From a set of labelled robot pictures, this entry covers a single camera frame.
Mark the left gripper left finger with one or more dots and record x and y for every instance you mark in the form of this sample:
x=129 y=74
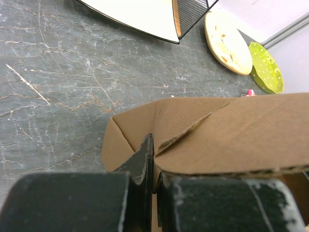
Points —
x=118 y=201

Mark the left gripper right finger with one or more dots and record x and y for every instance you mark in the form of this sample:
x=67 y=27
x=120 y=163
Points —
x=219 y=204

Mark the brown cardboard box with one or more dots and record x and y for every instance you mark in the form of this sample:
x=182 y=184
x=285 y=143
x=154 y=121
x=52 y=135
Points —
x=259 y=137

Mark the pink flower toy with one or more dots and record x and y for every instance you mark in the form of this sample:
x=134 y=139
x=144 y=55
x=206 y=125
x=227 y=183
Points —
x=250 y=92

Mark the green dotted plate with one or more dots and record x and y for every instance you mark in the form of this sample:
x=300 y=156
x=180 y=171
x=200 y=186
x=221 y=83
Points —
x=265 y=71

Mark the beige floral plate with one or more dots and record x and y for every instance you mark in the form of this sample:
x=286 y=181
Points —
x=227 y=44

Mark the white square plate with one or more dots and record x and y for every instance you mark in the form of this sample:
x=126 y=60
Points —
x=151 y=17

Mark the black wire wooden shelf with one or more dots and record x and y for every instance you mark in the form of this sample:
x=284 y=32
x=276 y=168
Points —
x=188 y=12

